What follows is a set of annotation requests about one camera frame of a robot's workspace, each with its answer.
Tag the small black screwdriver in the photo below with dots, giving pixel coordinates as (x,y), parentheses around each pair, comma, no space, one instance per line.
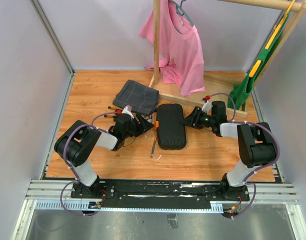
(110,116)
(115,109)

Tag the orange utility knife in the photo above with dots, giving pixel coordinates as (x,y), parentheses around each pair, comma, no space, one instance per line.
(153,146)

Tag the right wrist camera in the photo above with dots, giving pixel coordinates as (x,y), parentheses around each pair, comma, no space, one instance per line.
(206,106)

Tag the pink t-shirt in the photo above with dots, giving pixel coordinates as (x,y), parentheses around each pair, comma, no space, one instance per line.
(180,49)

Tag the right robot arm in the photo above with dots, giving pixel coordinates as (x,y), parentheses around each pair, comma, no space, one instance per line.
(258,148)

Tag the orange black screwdriver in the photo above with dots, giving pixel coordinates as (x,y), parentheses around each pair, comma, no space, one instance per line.
(164,103)

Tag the teal clothes hanger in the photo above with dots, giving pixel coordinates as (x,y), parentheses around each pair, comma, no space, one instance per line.
(184,15)

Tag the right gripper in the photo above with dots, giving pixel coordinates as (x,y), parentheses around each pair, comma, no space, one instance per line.
(193,119)

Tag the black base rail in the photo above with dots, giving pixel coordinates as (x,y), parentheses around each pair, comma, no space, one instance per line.
(160,194)

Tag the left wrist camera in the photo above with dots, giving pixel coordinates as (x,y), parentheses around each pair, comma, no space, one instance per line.
(128,110)

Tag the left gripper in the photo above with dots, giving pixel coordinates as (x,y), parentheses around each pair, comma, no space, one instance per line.
(145,124)

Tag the green garment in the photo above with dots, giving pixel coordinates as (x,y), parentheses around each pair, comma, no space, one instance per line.
(241,92)

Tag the black plastic tool case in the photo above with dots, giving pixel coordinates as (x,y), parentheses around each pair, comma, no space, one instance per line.
(171,133)

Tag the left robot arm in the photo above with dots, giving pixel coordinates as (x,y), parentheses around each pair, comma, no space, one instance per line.
(78,142)

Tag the grey folded cloth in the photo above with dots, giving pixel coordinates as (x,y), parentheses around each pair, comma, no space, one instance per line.
(141,98)

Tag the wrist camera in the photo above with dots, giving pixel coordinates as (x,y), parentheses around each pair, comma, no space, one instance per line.
(128,110)
(206,106)

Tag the yellow clothes hanger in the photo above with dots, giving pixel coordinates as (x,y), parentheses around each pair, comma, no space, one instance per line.
(269,45)

